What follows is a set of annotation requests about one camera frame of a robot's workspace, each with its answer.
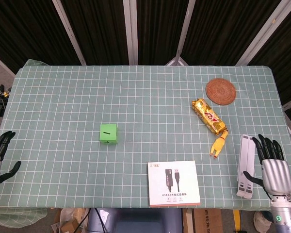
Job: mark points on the white folding stand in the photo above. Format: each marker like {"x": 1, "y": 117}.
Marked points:
{"x": 245, "y": 150}

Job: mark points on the brown cardboard box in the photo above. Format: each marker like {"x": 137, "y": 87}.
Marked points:
{"x": 207, "y": 221}

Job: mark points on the beige shoe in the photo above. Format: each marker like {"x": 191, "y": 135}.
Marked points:
{"x": 262, "y": 221}

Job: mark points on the green cube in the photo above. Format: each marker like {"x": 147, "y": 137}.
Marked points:
{"x": 108, "y": 133}

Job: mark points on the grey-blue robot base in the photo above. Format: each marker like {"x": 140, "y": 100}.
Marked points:
{"x": 135, "y": 221}

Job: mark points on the crumpled plastic bag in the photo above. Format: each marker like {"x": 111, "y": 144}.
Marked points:
{"x": 70, "y": 219}

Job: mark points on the white partition frame post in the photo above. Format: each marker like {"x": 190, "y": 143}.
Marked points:
{"x": 262, "y": 34}
{"x": 70, "y": 34}
{"x": 183, "y": 36}
{"x": 131, "y": 31}

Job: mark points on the round brown woven coaster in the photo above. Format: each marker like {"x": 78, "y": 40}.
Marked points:
{"x": 221, "y": 91}

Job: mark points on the silver and blue right arm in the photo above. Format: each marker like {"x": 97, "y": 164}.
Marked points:
{"x": 285, "y": 216}

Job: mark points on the black and silver right hand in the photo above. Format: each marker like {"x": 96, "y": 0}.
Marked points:
{"x": 276, "y": 174}

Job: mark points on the yellow rubber chicken toy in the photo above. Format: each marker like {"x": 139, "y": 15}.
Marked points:
{"x": 218, "y": 145}

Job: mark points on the green grid cutting mat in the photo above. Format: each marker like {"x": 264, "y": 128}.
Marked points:
{"x": 145, "y": 97}

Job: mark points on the gold foil snack package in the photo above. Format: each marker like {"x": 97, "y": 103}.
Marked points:
{"x": 207, "y": 115}

